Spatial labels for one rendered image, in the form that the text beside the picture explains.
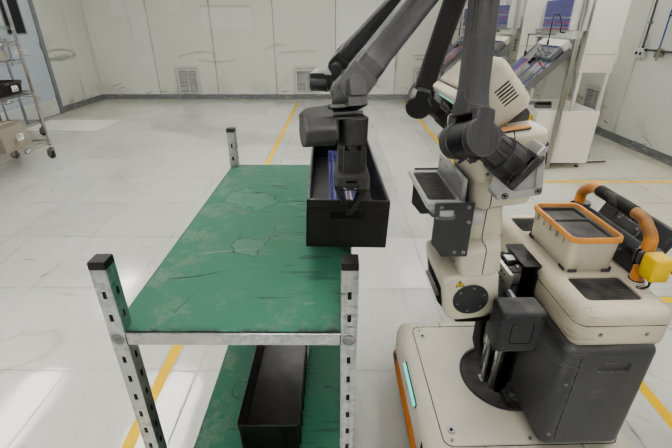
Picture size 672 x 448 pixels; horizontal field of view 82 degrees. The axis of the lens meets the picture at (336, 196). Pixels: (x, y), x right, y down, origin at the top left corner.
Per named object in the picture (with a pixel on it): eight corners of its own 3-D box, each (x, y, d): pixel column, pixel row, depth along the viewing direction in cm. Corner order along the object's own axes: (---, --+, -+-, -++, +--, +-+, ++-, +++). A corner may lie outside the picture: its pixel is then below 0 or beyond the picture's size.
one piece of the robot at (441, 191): (451, 211, 128) (460, 149, 119) (482, 258, 103) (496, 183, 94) (403, 212, 128) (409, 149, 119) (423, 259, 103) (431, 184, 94)
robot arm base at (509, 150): (544, 159, 77) (517, 142, 88) (517, 136, 75) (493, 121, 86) (512, 191, 80) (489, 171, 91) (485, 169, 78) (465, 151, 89)
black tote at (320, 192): (385, 248, 84) (390, 201, 79) (306, 246, 83) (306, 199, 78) (362, 160, 136) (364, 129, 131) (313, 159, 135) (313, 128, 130)
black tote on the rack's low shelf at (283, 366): (300, 452, 109) (299, 425, 104) (240, 451, 109) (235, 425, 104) (312, 312, 161) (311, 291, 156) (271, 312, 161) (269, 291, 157)
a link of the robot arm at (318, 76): (341, 64, 114) (347, 51, 120) (304, 62, 117) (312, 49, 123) (343, 99, 123) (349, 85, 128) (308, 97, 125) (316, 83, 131)
